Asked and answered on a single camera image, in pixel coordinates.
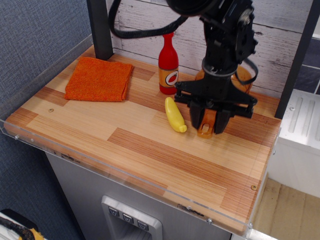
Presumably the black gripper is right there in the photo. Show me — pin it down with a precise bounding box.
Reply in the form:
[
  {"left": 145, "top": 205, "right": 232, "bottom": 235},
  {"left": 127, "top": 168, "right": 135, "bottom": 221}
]
[{"left": 174, "top": 70, "right": 258, "bottom": 134}]

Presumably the orange transparent plastic pan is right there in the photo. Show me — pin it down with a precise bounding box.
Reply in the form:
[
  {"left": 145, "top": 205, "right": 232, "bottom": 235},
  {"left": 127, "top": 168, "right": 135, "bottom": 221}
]
[{"left": 197, "top": 65, "right": 252, "bottom": 139}]

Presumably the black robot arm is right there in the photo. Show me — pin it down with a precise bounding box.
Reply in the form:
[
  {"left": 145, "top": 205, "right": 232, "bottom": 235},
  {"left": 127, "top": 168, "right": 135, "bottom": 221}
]
[{"left": 167, "top": 0, "right": 258, "bottom": 134}]

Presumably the yellow toy banana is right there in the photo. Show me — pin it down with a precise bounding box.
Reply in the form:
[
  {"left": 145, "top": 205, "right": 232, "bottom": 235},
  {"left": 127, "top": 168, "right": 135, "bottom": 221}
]
[{"left": 164, "top": 97, "right": 187, "bottom": 133}]

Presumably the red toy sauce bottle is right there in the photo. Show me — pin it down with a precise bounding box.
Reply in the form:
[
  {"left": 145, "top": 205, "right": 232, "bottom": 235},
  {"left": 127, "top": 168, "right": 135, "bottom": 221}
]
[{"left": 158, "top": 32, "right": 179, "bottom": 95}]

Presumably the white toy sink unit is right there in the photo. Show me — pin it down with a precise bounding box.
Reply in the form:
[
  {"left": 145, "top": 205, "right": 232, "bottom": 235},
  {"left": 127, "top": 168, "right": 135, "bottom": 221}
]
[{"left": 267, "top": 89, "right": 320, "bottom": 197}]

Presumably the orange folded cloth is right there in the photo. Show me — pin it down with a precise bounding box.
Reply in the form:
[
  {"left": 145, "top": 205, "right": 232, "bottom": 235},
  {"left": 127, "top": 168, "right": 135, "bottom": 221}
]
[{"left": 64, "top": 56, "right": 133, "bottom": 102}]

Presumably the silver dispenser button panel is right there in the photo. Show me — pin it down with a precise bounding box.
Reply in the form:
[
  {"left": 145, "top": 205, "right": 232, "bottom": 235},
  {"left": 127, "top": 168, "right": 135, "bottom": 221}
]
[{"left": 101, "top": 195, "right": 163, "bottom": 240}]

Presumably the silver toy fridge cabinet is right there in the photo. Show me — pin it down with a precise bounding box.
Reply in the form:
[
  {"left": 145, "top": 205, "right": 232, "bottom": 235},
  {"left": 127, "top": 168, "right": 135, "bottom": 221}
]
[{"left": 46, "top": 153, "right": 232, "bottom": 240}]

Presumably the yellow sponge piece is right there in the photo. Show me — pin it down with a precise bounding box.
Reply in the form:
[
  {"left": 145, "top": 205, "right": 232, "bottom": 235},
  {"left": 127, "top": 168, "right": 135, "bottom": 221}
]
[{"left": 30, "top": 228, "right": 46, "bottom": 240}]

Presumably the dark right frame post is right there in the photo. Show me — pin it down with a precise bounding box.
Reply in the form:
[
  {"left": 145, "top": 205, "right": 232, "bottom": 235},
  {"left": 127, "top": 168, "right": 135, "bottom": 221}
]
[{"left": 274, "top": 0, "right": 320, "bottom": 119}]

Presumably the dark frame post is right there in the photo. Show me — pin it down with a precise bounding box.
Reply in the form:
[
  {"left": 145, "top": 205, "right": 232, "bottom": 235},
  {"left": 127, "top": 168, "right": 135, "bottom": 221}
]
[
  {"left": 86, "top": 0, "right": 114, "bottom": 60},
  {"left": 274, "top": 0, "right": 320, "bottom": 119}
]

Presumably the black sleeved cable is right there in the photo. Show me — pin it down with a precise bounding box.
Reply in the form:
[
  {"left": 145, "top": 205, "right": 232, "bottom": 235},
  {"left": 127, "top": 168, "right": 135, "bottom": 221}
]
[{"left": 107, "top": 0, "right": 188, "bottom": 40}]

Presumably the dark left frame post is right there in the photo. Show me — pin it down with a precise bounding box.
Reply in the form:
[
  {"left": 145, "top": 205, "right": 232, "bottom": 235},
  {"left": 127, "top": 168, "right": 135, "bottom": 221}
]
[{"left": 86, "top": 0, "right": 114, "bottom": 60}]

